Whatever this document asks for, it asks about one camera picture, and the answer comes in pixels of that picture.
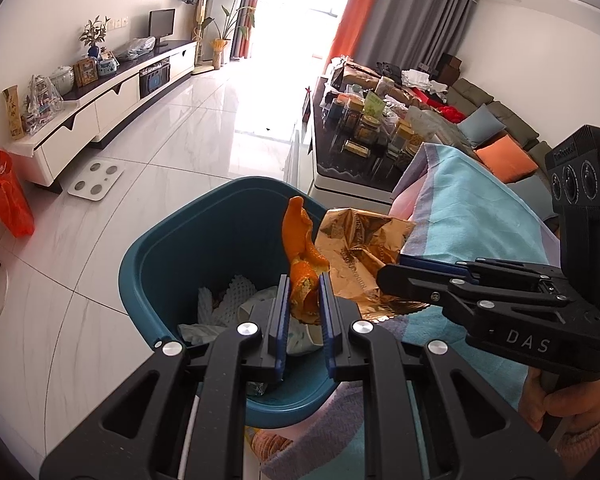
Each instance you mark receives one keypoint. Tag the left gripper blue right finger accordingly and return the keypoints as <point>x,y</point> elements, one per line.
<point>427,413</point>

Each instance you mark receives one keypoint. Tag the cluttered black coffee table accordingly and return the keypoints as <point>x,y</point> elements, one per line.
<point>360,135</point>

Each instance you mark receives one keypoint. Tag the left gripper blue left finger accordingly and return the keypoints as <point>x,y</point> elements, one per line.
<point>182,413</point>

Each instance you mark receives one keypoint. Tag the orange peel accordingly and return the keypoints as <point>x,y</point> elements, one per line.
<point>306,263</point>

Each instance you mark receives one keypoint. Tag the small black monitor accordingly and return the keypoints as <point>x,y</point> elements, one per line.
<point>160,25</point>

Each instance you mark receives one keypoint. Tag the pink sleeved right forearm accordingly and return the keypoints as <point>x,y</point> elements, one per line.
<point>580,453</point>

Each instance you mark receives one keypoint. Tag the teal and grey tablecloth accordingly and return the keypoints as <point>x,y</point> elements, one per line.
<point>461,213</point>

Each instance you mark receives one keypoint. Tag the large gold foil wrapper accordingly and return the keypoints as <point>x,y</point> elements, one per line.
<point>358,244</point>

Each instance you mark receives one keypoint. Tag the tall potted plant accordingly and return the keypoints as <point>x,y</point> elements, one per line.
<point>221,45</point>

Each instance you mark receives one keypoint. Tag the white foam fruit net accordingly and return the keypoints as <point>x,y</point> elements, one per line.
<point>224,311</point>

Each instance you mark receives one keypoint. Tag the blue cushion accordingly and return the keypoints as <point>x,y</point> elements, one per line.
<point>480,126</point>
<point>533,191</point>

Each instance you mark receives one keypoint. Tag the white bathroom scale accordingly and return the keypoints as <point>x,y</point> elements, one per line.
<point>96,179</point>

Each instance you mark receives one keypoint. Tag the orange cushion far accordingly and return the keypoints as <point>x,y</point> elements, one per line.
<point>507,160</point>

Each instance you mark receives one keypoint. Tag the blue cushion far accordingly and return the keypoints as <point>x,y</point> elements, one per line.
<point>480,126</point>

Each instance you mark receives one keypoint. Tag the person's right hand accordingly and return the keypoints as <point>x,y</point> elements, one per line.
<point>580,403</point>

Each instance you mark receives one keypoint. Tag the white standing air conditioner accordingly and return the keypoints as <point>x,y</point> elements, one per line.
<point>230,5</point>

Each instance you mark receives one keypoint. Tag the white tv cabinet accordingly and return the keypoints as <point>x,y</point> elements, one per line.
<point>96,113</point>

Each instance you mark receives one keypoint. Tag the orange plastic bag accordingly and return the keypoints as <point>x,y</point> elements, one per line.
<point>15,212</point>

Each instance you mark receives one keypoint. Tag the crushed white paper cup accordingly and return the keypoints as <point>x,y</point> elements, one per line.
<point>302,338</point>

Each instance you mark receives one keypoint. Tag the blue cushion near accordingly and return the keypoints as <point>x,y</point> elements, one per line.
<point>533,191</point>

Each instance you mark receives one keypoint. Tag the teal plastic trash bin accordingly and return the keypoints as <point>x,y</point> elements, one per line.
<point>229,231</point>

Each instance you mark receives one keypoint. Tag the green sectional sofa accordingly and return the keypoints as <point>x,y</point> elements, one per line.
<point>466,97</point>

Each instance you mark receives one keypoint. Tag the orange and grey curtain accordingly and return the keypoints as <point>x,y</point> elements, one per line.
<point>409,34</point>

